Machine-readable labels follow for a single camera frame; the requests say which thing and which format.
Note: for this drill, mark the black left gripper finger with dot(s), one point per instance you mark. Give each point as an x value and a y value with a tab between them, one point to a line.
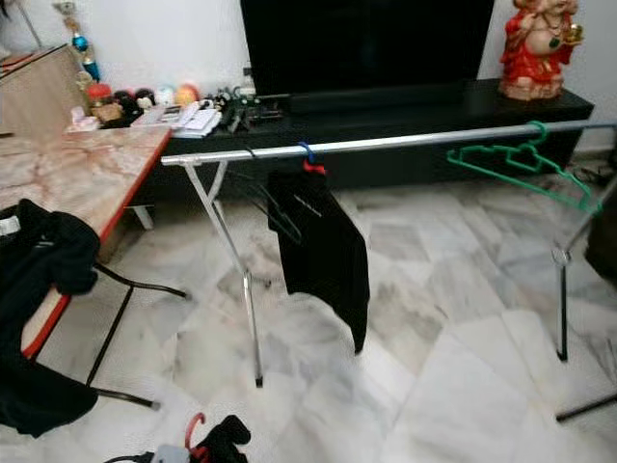
227	432

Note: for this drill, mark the black TV console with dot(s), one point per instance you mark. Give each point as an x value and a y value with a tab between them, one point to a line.
395	170

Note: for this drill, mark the orange ball toy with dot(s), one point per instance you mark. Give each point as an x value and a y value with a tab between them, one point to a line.
186	95

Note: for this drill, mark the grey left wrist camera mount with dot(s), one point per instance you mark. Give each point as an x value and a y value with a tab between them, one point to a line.
172	455

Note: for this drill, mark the blue and red hanger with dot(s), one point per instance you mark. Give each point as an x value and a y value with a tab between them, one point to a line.
313	168

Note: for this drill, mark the red Buddha statue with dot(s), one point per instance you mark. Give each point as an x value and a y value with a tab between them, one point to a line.
535	58

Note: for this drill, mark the black T-shirt white text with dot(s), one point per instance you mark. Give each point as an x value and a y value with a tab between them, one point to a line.
320	251

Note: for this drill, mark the white ball toy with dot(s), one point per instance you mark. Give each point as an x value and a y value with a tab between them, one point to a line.
163	96

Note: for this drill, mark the marble folding table red edge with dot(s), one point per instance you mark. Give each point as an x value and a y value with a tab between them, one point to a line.
77	174

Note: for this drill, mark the black soundbar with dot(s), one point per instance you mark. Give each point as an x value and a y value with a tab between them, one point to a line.
366	99

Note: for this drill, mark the red plastic clothes hanger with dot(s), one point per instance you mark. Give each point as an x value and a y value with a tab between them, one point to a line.
194	424

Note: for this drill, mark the red flat tray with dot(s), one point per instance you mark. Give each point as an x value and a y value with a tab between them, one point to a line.
15	60

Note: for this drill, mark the black tripod stand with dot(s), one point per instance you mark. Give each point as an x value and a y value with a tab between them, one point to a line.
588	405

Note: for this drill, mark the white booklets stack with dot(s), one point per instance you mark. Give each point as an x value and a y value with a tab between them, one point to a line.
199	121

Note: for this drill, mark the black flat screen TV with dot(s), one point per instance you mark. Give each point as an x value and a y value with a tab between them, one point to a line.
366	43

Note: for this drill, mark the green plastic clothes hanger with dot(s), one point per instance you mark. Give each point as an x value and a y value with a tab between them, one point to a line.
453	154

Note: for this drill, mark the green and black gadget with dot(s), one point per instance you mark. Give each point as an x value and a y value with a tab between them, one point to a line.
244	95

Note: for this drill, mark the pink tissue pack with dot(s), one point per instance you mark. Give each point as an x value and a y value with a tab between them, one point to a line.
83	120

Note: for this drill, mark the silver metal clothes rack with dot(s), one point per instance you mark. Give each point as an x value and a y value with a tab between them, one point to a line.
405	141

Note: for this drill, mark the black T-shirt green logo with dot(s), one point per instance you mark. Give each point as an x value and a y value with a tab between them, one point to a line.
39	328

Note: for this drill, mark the trophy with blue balls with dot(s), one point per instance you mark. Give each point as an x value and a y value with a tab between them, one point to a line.
79	42

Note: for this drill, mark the dark cloth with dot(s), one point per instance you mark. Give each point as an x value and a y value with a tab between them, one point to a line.
605	241

